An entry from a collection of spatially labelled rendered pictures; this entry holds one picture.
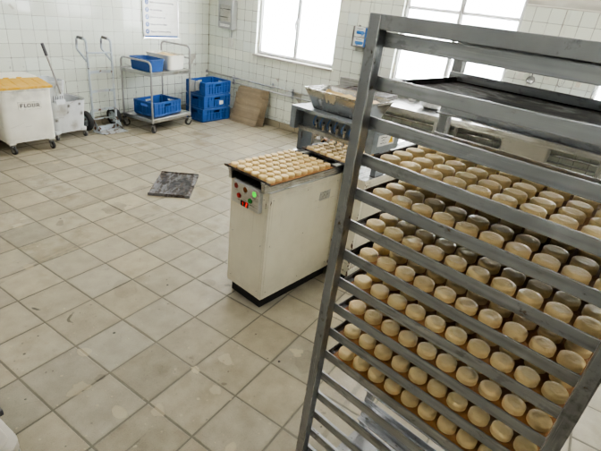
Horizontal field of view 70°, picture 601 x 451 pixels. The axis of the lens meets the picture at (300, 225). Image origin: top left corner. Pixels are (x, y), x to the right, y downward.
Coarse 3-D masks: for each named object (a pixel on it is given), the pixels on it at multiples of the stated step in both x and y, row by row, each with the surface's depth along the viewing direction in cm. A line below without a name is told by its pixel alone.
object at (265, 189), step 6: (408, 144) 356; (414, 144) 362; (336, 168) 289; (342, 168) 294; (312, 174) 272; (318, 174) 277; (324, 174) 281; (330, 174) 287; (294, 180) 260; (300, 180) 265; (306, 180) 269; (312, 180) 274; (264, 186) 242; (276, 186) 250; (282, 186) 254; (288, 186) 258; (264, 192) 245; (270, 192) 248
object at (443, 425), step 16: (336, 352) 136; (352, 368) 131; (368, 368) 132; (384, 384) 127; (400, 400) 122; (416, 400) 120; (432, 416) 116; (448, 432) 113; (464, 432) 112; (464, 448) 110; (480, 448) 109
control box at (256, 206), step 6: (234, 180) 260; (240, 180) 260; (234, 186) 261; (240, 186) 258; (246, 186) 254; (252, 186) 254; (234, 192) 263; (240, 192) 259; (246, 192) 255; (258, 192) 248; (234, 198) 264; (240, 198) 261; (246, 198) 257; (252, 198) 253; (258, 198) 249; (246, 204) 258; (252, 204) 254; (258, 204) 251; (252, 210) 256; (258, 210) 253
